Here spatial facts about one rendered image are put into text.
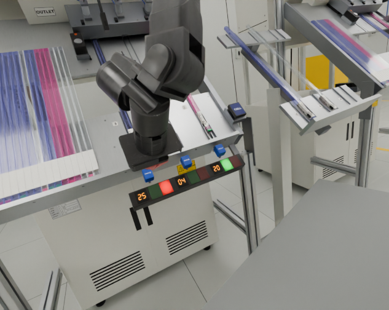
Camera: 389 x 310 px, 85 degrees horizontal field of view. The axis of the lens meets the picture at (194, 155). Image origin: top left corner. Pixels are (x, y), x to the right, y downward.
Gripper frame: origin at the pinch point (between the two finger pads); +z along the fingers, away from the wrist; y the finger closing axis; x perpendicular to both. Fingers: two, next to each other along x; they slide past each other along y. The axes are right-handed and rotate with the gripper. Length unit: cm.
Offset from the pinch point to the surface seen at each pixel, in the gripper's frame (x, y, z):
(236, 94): -138, -172, 151
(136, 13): -63, -18, 1
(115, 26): -58, -9, 2
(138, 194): 1.3, 4.1, 10.3
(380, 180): 33, -157, 74
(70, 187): -5.0, 17.5, 6.9
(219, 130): -8.8, -25.4, 9.1
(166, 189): 2.7, -2.8, 10.3
